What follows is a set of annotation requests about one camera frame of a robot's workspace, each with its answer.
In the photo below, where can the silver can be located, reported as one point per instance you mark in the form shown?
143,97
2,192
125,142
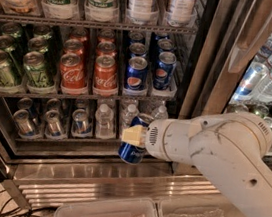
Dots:
55,127
81,125
26,126

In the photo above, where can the water bottle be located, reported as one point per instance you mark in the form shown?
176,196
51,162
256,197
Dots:
128,115
160,113
104,122

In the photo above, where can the wire shelf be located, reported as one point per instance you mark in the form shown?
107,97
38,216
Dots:
87,97
94,25

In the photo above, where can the rear right coca-cola can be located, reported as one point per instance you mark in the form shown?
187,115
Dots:
107,35

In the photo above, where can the rear right green can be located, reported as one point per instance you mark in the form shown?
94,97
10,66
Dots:
43,31

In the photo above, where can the left water bottle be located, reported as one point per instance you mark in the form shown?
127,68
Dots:
104,122

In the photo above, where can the right water bottle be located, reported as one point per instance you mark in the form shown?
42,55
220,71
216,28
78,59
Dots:
160,113

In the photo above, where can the middle water bottle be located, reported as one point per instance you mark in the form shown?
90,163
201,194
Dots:
128,115

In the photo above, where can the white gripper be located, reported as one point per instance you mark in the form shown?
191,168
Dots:
155,138

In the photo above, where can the rear left green can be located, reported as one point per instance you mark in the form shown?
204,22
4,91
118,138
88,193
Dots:
12,29

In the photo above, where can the pepsi can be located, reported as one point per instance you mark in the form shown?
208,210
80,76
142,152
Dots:
136,73
130,153
135,37
137,49
164,45
165,66

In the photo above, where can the rear left coca-cola can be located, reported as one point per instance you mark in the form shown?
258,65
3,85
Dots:
79,33

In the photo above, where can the right tea bottle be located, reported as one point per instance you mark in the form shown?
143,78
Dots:
179,12

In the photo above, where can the front left coca-cola can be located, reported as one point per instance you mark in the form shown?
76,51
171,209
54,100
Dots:
72,71

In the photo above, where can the front right green can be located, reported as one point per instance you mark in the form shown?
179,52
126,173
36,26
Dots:
37,71

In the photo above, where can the steel fridge door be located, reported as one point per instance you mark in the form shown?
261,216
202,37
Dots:
229,35

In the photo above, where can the bottom left silver can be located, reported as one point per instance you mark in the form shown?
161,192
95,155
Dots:
26,126

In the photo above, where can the bottom middle silver can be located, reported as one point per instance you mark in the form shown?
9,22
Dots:
55,127

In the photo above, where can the steel fridge base grille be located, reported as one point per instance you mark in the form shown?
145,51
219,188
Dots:
60,182

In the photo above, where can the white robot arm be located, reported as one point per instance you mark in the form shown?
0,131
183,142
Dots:
227,149

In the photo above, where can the coca-cola can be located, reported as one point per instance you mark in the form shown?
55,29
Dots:
72,71
106,48
107,35
79,33
105,76
74,46

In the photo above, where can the bottom right silver can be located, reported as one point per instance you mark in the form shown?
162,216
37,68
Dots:
81,125

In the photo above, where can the middle wire shelf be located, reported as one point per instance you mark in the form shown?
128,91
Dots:
87,97

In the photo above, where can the front right coca-cola can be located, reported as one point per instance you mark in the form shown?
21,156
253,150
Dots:
105,76

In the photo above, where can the upper wire shelf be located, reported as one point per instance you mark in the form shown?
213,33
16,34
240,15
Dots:
94,25

